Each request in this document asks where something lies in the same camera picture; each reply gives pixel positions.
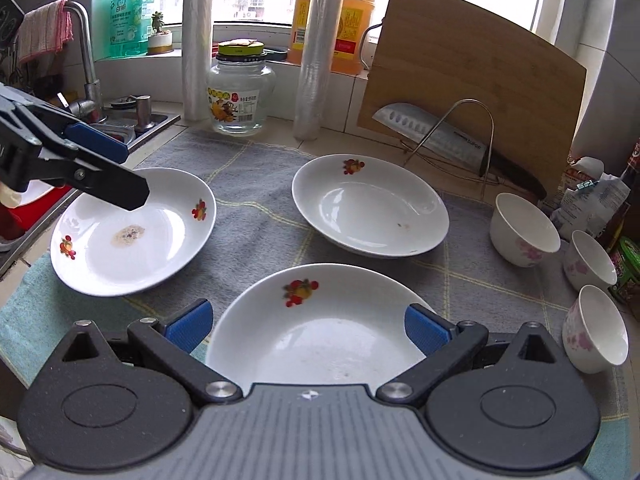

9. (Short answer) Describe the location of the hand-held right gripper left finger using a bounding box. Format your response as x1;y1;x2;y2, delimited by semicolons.
60;299;244;408

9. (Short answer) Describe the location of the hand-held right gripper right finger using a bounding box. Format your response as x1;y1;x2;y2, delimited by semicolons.
375;304;558;407

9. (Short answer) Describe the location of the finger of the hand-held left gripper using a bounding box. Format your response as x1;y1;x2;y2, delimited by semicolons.
0;83;129;164
25;147;151;212

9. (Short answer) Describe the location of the white fruit print plate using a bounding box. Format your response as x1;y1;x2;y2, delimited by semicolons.
205;263;439;387
50;167;217;297
291;154;450;259

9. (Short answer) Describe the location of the white pink flower bowl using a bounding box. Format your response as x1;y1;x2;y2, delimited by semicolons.
562;285;630;374
563;230;619;292
489;192;562;267

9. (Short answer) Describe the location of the red plastic basin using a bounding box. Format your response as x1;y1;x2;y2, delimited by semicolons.
0;180;68;251

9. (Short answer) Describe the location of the metal faucet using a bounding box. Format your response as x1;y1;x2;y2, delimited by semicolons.
59;1;108;121

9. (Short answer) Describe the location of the pink towel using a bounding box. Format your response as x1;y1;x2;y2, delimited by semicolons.
15;0;74;64

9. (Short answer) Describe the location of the small potted plant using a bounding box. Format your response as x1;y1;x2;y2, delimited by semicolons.
147;10;173;56

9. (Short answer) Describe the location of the green detergent bottle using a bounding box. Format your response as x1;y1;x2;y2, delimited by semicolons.
107;0;157;59

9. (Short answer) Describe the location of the short plastic wrap roll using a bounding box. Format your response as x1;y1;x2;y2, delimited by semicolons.
181;0;215;122

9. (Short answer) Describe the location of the grey teal checked mat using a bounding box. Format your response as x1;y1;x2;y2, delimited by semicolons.
0;129;633;476

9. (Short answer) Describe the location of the glass jar with green lid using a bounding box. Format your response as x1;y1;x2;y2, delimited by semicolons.
206;39;277;135

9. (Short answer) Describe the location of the clear printed plastic bag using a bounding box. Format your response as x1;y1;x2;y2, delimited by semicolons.
550;157;631;241

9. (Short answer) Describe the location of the green lid sauce jar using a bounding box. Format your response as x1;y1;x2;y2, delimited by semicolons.
609;236;640;306

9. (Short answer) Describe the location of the red white packet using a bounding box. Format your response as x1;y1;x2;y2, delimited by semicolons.
559;156;603;186

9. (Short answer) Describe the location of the tall plastic bag roll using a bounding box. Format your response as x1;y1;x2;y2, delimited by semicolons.
292;0;348;142

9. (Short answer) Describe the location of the dark soy sauce bottle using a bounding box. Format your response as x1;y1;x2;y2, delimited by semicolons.
600;140;640;253

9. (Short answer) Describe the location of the wooden cutting board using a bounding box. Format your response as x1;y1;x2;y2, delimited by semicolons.
356;0;587;200

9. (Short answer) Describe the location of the orange cooking oil bottle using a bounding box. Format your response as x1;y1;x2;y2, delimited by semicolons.
287;0;376;75

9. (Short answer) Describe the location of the black handled kitchen knife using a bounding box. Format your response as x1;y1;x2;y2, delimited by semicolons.
372;102;548;198

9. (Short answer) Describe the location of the metal wire rack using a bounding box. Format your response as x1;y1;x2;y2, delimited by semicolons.
400;100;506;196

